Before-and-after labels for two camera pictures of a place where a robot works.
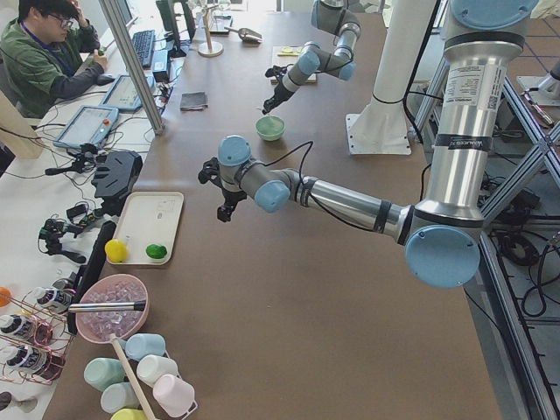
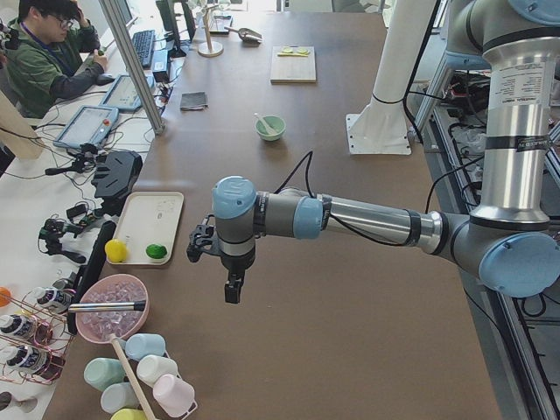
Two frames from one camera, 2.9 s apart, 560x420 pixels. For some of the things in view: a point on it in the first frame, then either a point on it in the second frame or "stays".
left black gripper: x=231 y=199 -> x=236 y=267
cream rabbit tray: x=150 y=217 stays
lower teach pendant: x=89 y=125 stays
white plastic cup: x=151 y=367 stays
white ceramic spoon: x=262 y=114 -> x=269 y=130
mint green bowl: x=269 y=128 stays
